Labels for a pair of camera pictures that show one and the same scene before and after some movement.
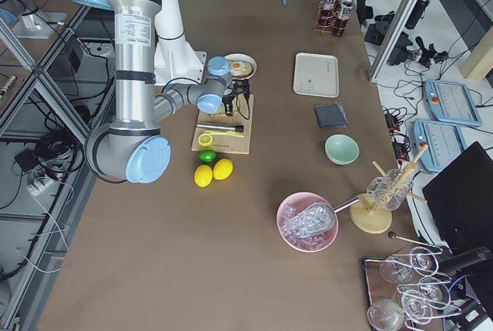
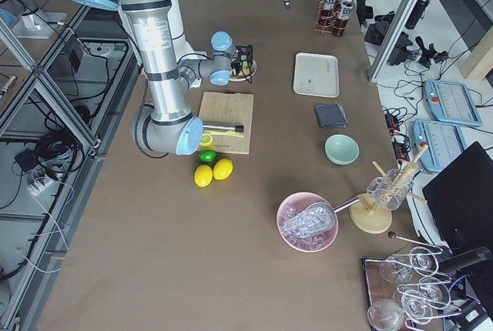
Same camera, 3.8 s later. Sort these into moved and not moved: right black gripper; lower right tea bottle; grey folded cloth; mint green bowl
Moved: right black gripper
Not moved: lower right tea bottle; mint green bowl; grey folded cloth
